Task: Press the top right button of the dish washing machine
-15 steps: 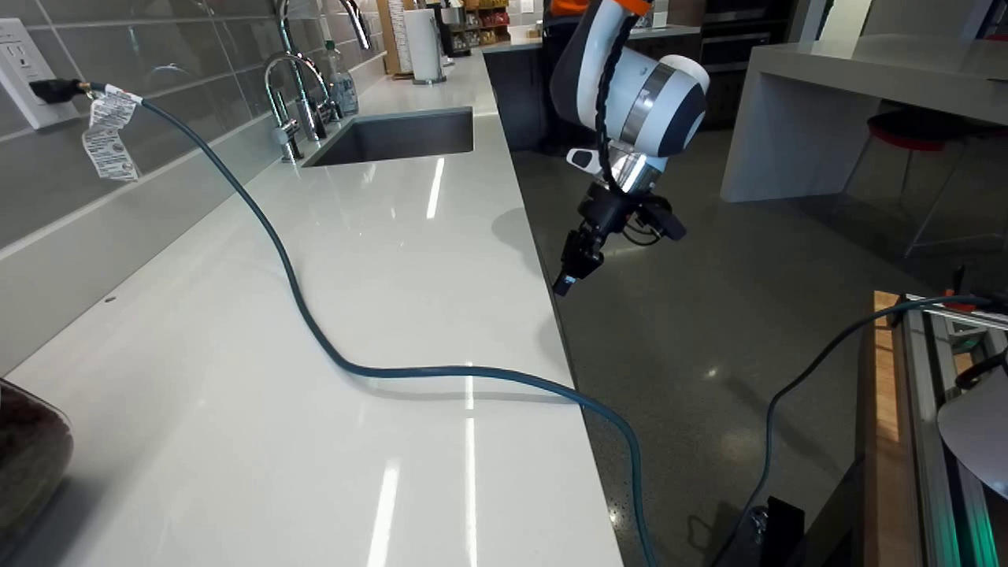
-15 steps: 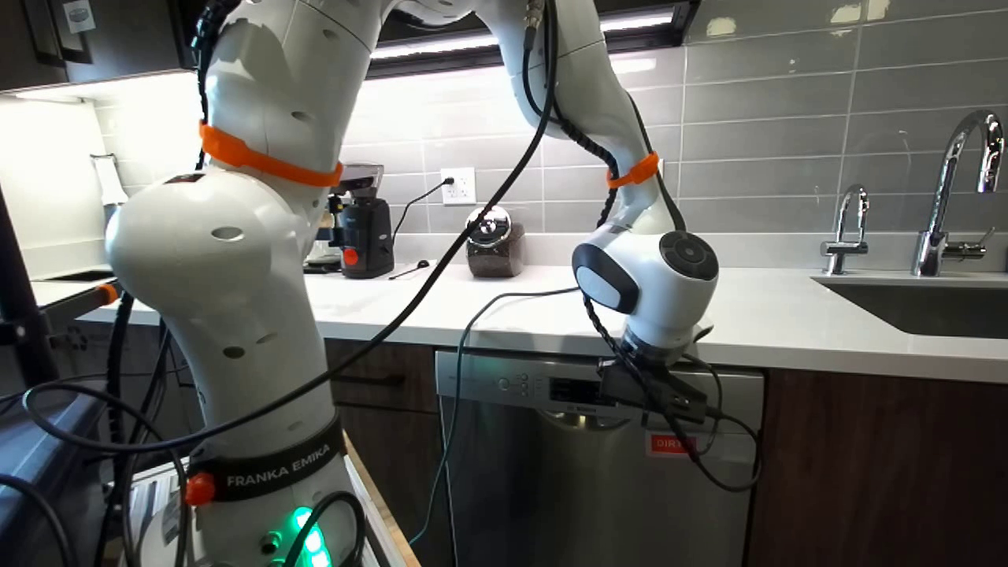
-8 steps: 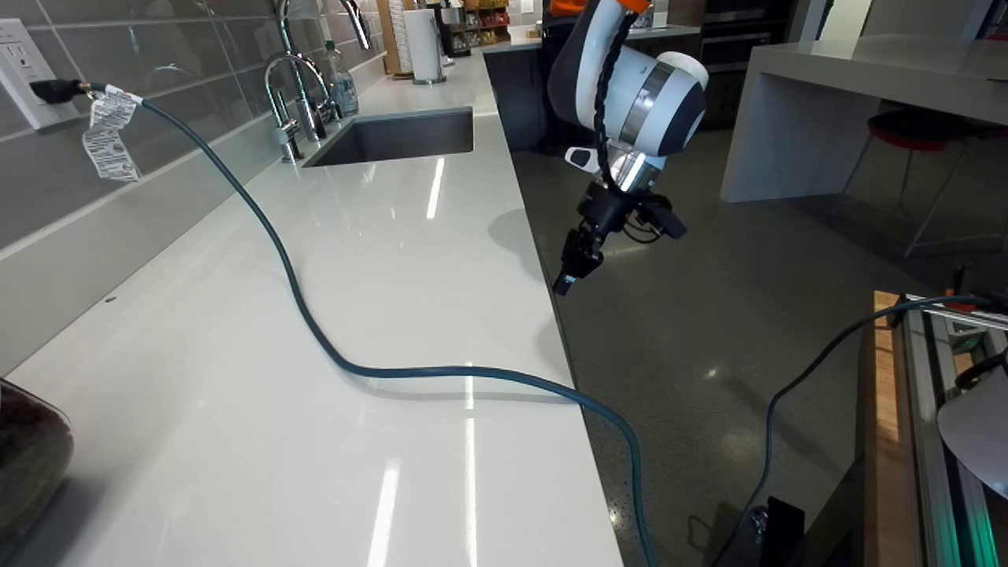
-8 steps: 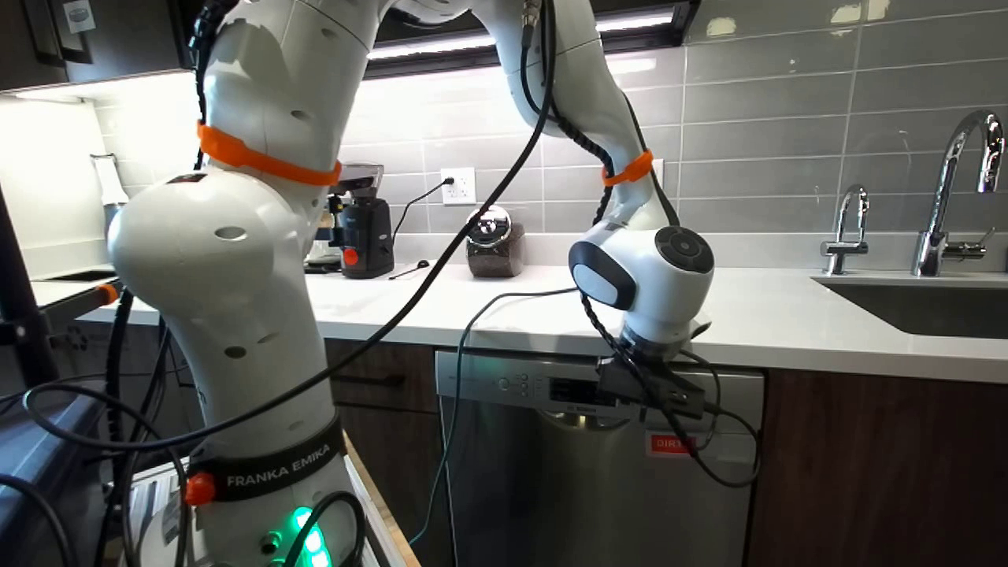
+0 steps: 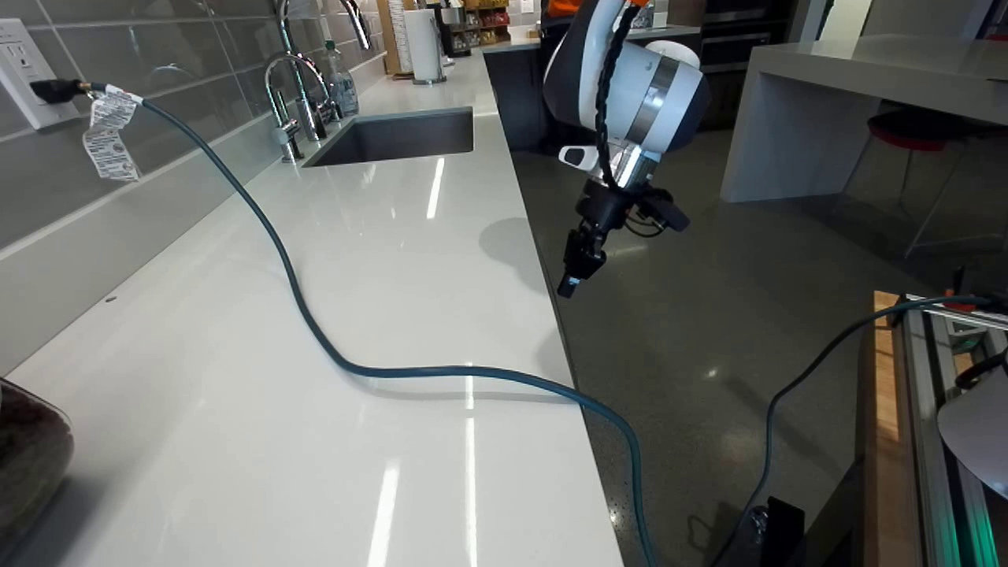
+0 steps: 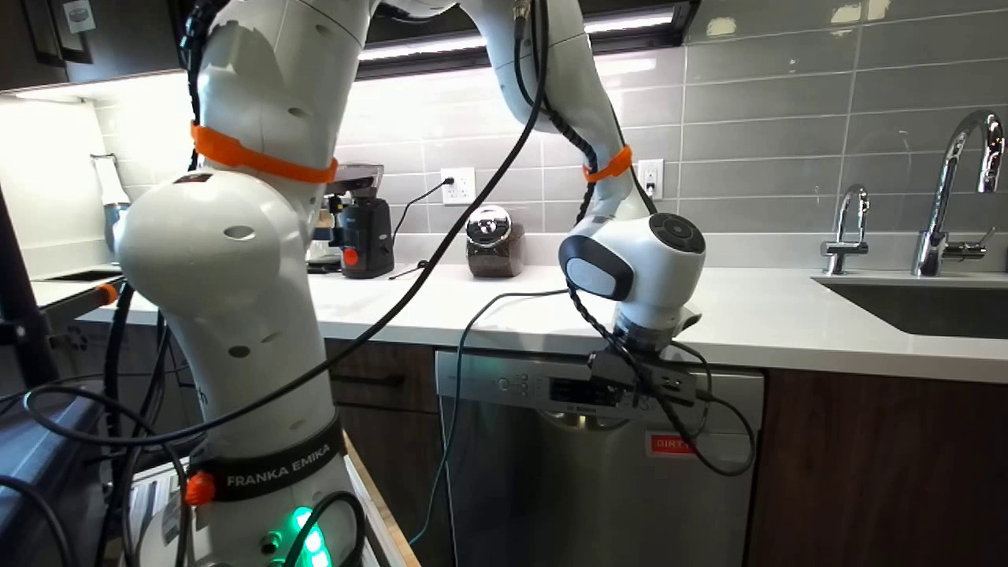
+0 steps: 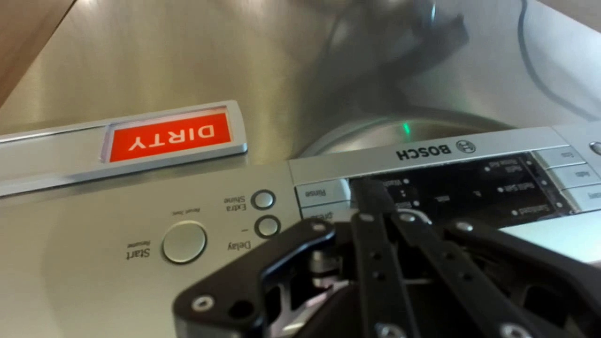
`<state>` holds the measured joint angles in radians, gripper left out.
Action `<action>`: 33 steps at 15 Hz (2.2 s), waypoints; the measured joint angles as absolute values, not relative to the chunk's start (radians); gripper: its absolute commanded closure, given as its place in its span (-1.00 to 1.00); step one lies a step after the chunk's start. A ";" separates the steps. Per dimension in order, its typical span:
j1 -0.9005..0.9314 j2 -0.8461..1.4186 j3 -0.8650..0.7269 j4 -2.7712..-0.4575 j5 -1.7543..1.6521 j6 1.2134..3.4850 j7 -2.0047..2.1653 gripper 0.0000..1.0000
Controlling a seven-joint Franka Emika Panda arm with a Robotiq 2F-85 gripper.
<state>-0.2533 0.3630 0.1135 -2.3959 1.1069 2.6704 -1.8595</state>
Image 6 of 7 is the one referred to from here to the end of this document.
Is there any thin black appliance cord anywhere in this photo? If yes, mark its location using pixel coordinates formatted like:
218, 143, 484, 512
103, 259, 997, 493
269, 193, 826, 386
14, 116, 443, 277
387, 175, 457, 283

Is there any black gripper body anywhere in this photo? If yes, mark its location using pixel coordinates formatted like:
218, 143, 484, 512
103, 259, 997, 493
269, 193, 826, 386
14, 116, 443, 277
611, 339, 687, 410

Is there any small chrome faucet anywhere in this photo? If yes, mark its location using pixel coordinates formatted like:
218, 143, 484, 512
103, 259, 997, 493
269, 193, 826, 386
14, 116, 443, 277
820, 182, 876, 282

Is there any teal power cable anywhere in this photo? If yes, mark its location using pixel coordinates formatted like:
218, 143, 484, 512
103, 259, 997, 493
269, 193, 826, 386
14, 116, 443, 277
406, 287, 578, 567

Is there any dark round appliance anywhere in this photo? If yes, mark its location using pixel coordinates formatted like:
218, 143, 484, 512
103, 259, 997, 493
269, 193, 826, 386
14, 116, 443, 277
463, 203, 523, 283

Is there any grey-blue box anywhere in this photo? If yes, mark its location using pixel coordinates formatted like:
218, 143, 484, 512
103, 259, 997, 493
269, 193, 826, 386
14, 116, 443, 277
0, 387, 115, 567

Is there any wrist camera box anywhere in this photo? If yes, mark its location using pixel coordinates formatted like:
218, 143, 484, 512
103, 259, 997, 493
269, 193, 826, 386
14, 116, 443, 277
582, 346, 706, 413

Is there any tall chrome faucet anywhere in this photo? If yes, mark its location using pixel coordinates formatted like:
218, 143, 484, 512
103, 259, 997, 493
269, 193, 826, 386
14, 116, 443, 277
906, 103, 1008, 282

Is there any dark upper cabinet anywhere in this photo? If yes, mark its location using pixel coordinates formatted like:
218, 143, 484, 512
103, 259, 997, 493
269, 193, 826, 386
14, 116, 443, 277
0, 0, 199, 94

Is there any undermount kitchen sink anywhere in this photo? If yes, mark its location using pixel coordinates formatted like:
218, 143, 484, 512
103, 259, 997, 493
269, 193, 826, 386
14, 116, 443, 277
810, 272, 1008, 344

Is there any stainless steel dishwasher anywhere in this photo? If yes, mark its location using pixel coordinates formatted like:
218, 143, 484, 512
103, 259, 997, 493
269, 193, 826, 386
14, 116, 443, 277
429, 346, 773, 567

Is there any under-cabinet light strip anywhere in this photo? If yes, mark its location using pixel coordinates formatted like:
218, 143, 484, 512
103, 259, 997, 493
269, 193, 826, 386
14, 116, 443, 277
356, 7, 681, 70

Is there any clear glass jar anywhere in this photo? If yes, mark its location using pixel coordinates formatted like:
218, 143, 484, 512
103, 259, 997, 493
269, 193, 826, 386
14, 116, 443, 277
86, 150, 140, 261

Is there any wood cabinet door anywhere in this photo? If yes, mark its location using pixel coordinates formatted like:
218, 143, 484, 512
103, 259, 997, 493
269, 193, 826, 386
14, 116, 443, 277
745, 365, 1008, 567

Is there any red dishwasher sticker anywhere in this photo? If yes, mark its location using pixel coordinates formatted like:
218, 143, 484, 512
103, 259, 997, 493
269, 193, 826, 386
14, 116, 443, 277
643, 429, 703, 461

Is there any black pole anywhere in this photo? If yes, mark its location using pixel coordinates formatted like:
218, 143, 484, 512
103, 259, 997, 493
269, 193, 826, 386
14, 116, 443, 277
0, 185, 59, 398

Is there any wood drawer cabinet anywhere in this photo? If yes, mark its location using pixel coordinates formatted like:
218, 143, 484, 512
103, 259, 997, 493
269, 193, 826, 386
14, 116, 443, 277
322, 338, 440, 567

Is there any wooden-edged robot table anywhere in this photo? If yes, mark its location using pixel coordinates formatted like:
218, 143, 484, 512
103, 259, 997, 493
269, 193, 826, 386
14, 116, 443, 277
338, 433, 425, 567

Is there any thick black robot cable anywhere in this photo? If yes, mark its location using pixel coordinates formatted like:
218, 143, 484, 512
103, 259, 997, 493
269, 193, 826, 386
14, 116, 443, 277
17, 0, 650, 454

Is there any black coffee machine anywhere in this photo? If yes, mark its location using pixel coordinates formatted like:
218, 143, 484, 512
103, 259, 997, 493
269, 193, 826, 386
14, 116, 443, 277
324, 162, 399, 283

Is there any white wall outlet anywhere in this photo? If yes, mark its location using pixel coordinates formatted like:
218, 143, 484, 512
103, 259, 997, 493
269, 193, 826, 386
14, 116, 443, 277
439, 164, 479, 209
635, 156, 669, 204

